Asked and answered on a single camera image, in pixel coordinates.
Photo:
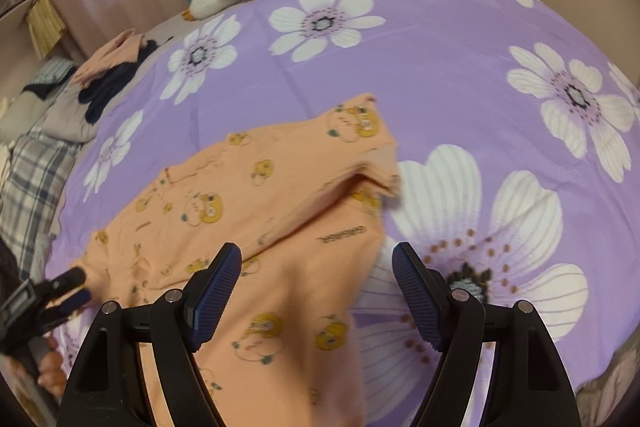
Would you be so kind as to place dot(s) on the person's left hand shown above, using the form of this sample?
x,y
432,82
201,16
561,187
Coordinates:
x,y
51,375

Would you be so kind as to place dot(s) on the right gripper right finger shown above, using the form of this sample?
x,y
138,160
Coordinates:
x,y
528,383

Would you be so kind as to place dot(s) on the plaid pillow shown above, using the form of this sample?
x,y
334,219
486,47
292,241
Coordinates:
x,y
39,169

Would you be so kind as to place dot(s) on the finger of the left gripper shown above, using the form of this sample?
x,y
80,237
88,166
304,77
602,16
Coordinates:
x,y
66,282
64,311

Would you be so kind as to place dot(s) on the dark navy garment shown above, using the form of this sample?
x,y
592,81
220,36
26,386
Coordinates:
x,y
102,90

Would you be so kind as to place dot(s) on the pink folded garment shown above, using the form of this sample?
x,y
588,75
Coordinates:
x,y
122,49

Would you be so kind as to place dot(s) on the grey blanket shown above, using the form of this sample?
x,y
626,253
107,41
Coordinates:
x,y
60,115

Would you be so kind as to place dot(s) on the orange bear print garment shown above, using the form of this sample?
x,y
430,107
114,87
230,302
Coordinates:
x,y
303,202

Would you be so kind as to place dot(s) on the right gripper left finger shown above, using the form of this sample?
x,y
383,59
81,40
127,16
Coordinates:
x,y
107,387

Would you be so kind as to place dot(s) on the purple floral bed sheet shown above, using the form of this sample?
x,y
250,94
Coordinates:
x,y
517,148

